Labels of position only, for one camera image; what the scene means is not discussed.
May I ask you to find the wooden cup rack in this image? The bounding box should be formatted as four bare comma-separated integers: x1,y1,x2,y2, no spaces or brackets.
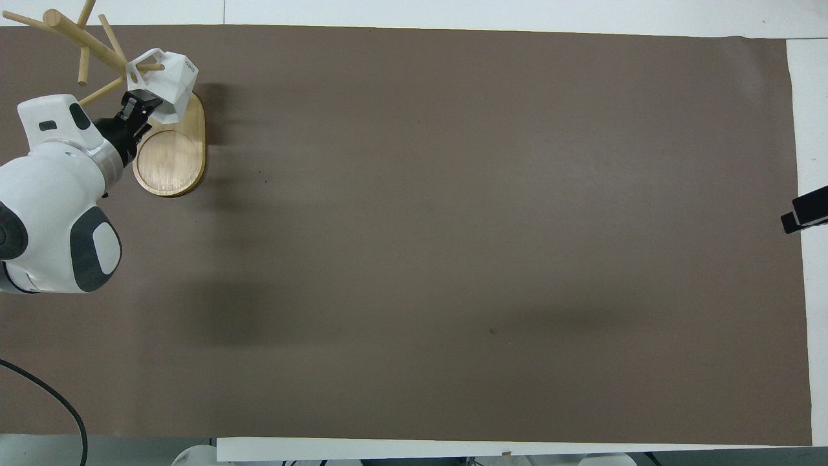
3,0,207,199

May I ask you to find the white faceted cup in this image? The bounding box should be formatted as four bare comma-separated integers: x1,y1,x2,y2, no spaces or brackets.
125,48,200,126

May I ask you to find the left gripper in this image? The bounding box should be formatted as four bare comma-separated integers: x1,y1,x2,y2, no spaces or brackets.
94,90,164,168

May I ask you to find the black cable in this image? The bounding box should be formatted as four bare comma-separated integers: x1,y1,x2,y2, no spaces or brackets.
0,359,89,466

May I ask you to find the black stand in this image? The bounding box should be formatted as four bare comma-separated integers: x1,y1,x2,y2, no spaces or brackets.
780,186,828,236

